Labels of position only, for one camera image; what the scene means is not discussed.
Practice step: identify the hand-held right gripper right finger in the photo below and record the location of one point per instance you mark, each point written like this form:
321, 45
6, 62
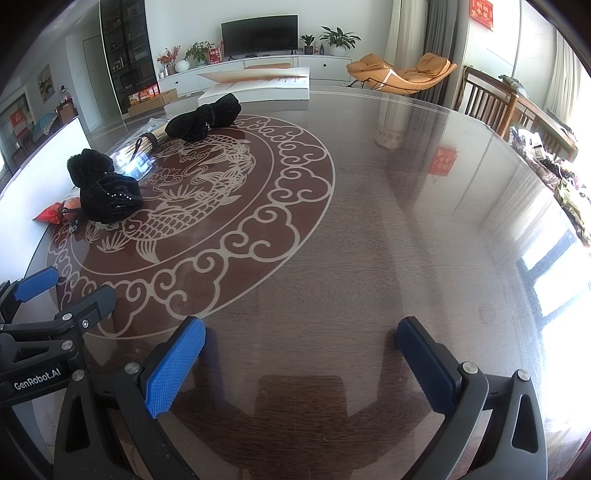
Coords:
429, 364

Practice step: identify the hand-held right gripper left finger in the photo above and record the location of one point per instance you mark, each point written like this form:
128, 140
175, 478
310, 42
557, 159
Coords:
175, 369

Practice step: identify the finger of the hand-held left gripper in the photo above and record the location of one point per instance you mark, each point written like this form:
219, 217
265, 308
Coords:
92, 304
37, 281

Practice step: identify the black velvet rhinestone-trim hair band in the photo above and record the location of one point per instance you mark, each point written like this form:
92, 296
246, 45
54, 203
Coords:
106, 194

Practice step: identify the red candy packet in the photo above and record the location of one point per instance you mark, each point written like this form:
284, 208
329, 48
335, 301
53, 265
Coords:
48, 214

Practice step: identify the clear plastic bag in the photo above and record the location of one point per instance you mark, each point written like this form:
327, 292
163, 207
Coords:
122, 159

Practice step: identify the black velvet cloth bundle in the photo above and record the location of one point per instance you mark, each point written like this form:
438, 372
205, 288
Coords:
198, 122

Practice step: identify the white door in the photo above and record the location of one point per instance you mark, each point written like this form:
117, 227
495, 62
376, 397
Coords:
94, 78

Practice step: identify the brown cardboard box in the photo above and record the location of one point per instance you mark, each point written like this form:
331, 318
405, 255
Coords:
152, 101

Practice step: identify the pile of clutter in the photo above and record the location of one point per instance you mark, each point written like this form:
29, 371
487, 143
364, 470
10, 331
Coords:
568, 184

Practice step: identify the dark glass display cabinet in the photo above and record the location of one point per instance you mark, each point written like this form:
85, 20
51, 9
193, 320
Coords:
129, 50

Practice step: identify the white round vase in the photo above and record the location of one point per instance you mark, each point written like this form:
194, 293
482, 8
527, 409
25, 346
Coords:
182, 66

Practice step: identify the red flower arrangement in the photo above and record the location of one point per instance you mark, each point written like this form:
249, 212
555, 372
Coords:
167, 59

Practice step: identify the wooden dining chair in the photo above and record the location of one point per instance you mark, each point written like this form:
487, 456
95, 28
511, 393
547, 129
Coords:
489, 99
540, 129

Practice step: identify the bushy potted green plant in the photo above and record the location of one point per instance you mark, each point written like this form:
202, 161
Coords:
198, 53

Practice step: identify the flat white gift box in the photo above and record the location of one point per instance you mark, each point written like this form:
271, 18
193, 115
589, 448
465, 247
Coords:
258, 85

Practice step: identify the red gift box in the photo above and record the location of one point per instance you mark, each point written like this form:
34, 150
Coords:
215, 54

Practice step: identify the orange lounge chair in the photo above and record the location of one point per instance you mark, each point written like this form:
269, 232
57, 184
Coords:
415, 76

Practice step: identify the black television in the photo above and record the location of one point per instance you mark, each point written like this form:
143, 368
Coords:
258, 36

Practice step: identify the sheer white curtain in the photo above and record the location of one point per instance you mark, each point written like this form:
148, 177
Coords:
563, 78

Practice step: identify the white television cabinet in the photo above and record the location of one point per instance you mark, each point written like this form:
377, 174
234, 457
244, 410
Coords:
323, 67

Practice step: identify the large potted green plant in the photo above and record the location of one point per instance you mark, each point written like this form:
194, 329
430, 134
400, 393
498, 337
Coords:
339, 41

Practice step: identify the grey and white curtain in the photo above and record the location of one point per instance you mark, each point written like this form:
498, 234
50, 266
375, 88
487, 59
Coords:
415, 27

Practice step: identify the small potted green plant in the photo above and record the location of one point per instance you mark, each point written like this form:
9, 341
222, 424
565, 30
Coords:
308, 44

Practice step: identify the framed wall painting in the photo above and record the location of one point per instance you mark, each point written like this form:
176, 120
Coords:
44, 83

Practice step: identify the red wall decoration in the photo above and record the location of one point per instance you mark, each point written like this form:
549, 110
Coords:
481, 14

